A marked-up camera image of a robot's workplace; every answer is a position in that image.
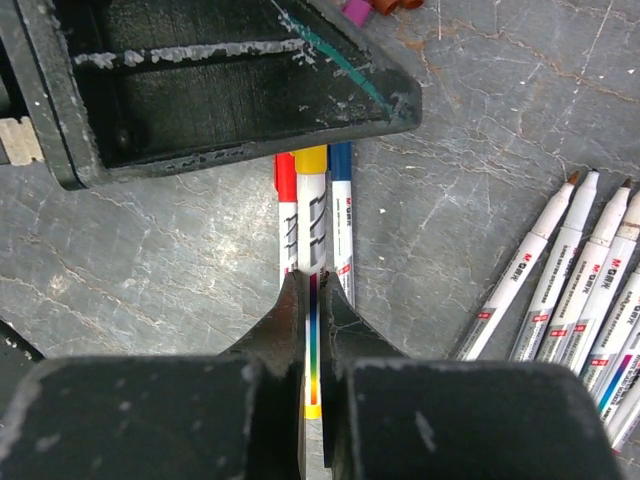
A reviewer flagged magenta pen cap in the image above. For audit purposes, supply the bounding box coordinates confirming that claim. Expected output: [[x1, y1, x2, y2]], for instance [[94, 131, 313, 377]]
[[342, 0, 373, 27]]

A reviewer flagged purple cap marker pen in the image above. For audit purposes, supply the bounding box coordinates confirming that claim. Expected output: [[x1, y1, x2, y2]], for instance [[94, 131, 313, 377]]
[[566, 193, 639, 376]]

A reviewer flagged green cap marker pen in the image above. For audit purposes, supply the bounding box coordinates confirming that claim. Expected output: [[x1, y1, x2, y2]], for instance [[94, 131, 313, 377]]
[[598, 335, 639, 454]]

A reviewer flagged blue cap marker pen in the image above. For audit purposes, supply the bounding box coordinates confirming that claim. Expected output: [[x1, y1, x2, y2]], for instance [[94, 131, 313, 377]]
[[328, 142, 356, 307], [508, 169, 600, 361]]

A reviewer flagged red cap marker pen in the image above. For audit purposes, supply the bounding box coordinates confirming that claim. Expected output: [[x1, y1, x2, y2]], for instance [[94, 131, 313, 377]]
[[274, 153, 298, 283]]

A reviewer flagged brown pen cap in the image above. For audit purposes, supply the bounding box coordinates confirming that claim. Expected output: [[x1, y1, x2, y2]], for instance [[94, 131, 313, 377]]
[[401, 0, 424, 10], [371, 0, 401, 16]]

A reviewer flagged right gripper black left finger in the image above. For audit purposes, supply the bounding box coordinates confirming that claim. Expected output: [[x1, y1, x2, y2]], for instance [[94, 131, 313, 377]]
[[209, 271, 305, 479]]

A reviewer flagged magenta cap marker pen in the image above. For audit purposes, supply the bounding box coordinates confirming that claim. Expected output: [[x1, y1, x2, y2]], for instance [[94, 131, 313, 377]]
[[582, 267, 639, 399]]

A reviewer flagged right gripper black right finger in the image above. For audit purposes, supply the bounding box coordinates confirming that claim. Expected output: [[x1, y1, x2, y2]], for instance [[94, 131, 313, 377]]
[[320, 273, 415, 479]]

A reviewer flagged yellow cap marker pen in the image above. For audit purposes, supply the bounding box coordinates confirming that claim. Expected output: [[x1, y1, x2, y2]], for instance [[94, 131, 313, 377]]
[[294, 145, 328, 420]]

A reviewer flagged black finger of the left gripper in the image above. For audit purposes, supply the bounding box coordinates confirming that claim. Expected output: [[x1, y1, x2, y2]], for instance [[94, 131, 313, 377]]
[[1, 1, 422, 190]]

